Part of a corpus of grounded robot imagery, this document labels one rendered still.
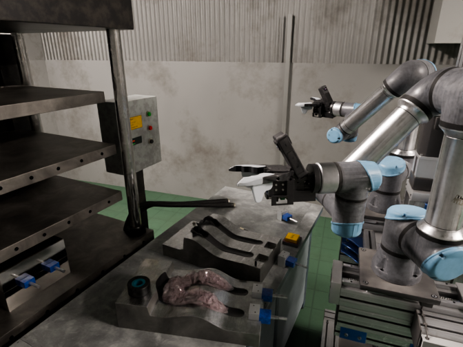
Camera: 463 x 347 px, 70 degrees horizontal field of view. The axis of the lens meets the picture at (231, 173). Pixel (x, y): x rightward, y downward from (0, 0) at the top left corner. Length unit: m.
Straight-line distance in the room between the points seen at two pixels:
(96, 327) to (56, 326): 0.14
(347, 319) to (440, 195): 0.56
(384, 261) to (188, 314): 0.66
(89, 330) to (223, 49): 2.90
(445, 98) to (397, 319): 0.72
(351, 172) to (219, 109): 2.95
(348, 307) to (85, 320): 0.94
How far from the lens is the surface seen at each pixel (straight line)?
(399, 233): 1.10
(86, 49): 4.51
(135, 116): 1.88
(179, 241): 1.64
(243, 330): 1.20
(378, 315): 1.28
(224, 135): 3.70
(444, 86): 0.94
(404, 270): 1.18
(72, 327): 1.41
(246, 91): 3.54
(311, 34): 3.41
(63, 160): 1.54
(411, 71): 1.53
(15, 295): 1.58
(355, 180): 0.81
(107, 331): 1.35
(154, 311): 1.27
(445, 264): 1.02
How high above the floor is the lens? 1.72
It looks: 21 degrees down
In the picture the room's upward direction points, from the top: straight up
